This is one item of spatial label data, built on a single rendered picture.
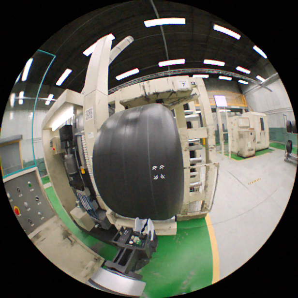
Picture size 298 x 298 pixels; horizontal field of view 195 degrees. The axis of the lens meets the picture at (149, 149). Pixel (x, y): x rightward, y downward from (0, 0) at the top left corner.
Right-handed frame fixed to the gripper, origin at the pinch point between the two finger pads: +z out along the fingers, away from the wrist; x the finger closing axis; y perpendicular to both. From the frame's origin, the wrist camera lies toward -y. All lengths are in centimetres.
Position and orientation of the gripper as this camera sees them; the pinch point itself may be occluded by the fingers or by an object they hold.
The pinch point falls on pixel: (147, 222)
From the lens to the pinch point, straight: 33.6
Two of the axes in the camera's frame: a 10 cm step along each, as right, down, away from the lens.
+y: -1.1, -9.9, 0.1
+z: 2.1, -0.2, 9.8
